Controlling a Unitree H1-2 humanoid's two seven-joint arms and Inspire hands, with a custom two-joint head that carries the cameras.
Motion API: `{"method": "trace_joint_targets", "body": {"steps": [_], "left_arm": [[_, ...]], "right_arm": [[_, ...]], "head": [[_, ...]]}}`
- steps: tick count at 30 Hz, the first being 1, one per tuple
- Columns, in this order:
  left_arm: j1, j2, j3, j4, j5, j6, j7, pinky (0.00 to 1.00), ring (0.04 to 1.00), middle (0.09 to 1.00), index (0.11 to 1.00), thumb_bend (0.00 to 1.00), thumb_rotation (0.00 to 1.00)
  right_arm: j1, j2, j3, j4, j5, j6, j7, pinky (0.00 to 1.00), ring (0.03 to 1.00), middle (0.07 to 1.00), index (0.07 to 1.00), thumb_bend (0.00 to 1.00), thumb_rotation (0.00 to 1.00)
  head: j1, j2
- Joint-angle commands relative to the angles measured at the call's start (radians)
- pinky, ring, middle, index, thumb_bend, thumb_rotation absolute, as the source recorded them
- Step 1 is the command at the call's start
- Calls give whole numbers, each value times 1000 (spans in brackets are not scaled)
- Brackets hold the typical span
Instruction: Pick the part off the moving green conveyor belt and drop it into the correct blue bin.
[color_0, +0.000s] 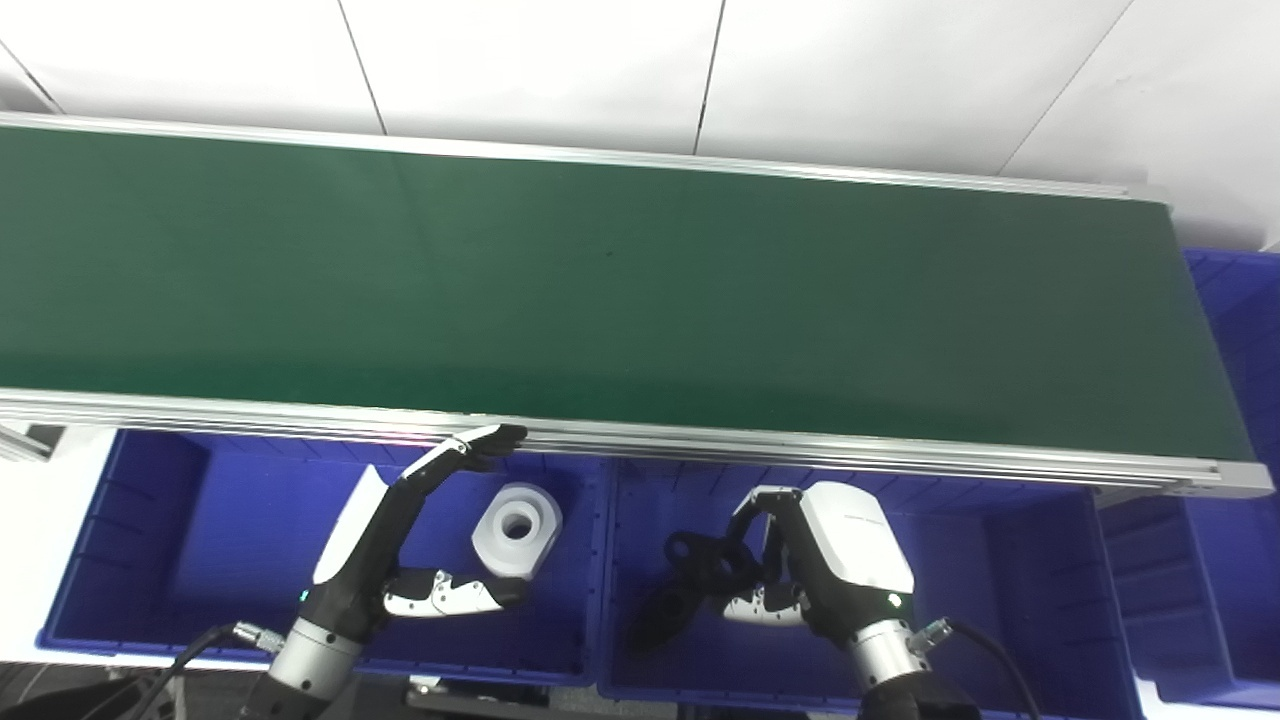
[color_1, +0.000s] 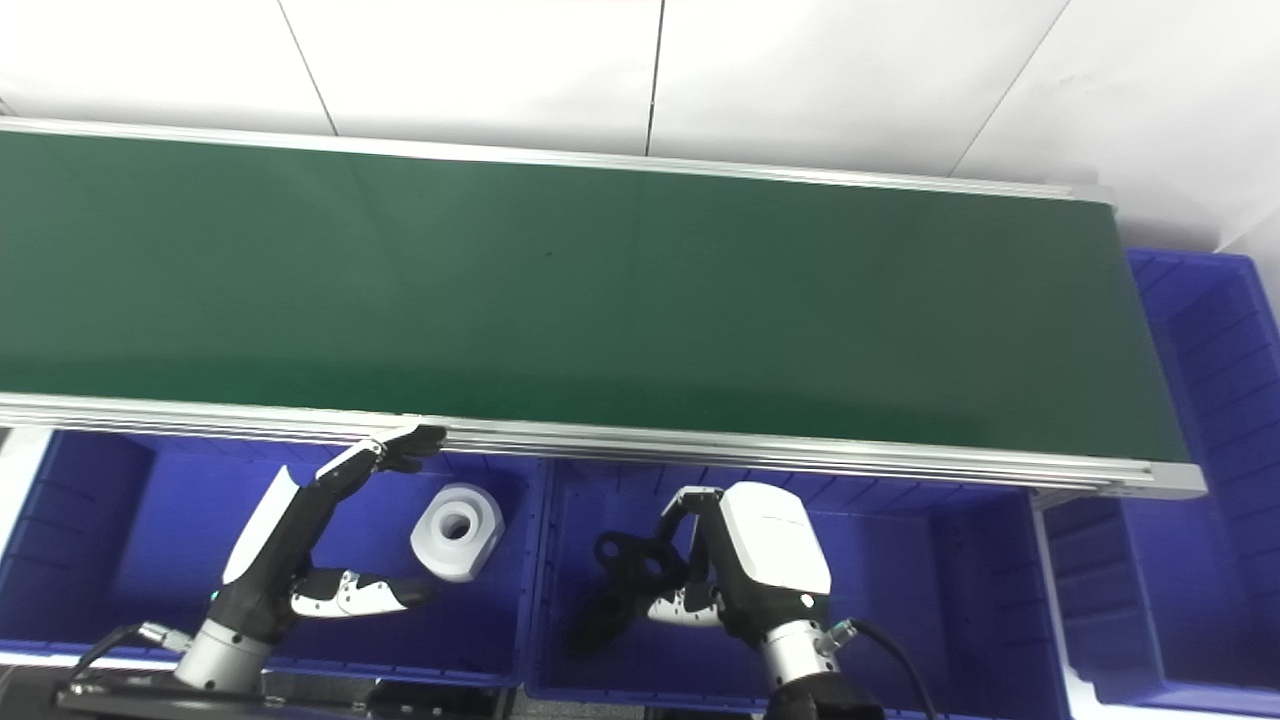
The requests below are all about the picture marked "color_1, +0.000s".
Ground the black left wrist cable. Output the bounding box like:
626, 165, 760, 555
65, 622, 193, 693

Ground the white hexagonal bushing part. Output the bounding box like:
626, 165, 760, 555
410, 483, 506, 583

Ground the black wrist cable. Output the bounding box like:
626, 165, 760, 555
65, 622, 193, 693
820, 618, 941, 720

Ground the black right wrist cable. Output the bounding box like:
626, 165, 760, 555
820, 618, 941, 720

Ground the black flange part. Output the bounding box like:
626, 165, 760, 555
595, 532, 693, 604
568, 594, 641, 658

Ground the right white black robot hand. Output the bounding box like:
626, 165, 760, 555
645, 482, 833, 649

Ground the green conveyor belt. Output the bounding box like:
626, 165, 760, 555
0, 117, 1208, 499
0, 130, 1191, 463

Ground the blue plastic bin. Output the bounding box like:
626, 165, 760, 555
0, 430, 549, 689
1040, 248, 1280, 716
525, 458, 1071, 720

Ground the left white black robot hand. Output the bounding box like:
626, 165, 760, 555
205, 424, 448, 646

